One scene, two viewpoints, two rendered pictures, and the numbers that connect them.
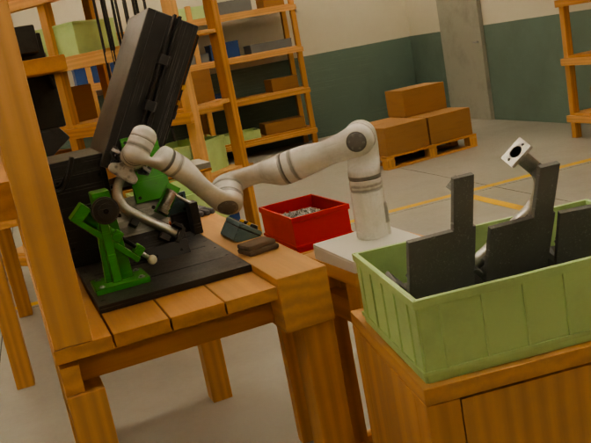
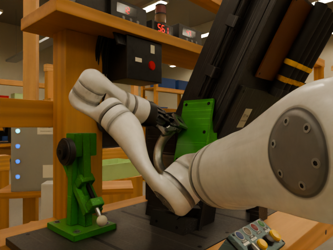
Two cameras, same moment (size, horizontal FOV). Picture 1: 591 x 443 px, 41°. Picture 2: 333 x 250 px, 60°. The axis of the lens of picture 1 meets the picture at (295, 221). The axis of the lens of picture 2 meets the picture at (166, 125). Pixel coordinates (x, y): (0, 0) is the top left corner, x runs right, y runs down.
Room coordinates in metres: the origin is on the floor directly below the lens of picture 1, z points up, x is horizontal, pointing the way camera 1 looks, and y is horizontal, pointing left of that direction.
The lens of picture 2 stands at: (1.98, -0.32, 1.19)
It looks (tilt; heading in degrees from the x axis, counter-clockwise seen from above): 0 degrees down; 63
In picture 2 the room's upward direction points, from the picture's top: straight up
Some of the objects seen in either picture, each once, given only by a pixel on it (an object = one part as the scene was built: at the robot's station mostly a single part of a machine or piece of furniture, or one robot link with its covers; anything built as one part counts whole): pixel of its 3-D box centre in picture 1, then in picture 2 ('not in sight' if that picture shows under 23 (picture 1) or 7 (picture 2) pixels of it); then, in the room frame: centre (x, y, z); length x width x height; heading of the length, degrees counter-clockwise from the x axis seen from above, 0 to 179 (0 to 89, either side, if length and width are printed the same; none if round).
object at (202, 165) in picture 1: (149, 177); not in sight; (2.65, 0.45, 1.11); 0.39 x 0.16 x 0.03; 110
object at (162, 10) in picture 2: not in sight; (160, 10); (2.56, 0.85, 1.71); 0.05 x 0.05 x 0.04
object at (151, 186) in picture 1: (143, 166); (199, 132); (2.50, 0.44, 1.17); 0.13 x 0.12 x 0.20; 20
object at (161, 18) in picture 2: not in sight; (160, 20); (2.56, 0.85, 1.67); 0.05 x 0.05 x 0.05
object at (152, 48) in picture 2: (37, 104); (135, 62); (2.37, 0.68, 1.42); 0.17 x 0.12 x 0.15; 20
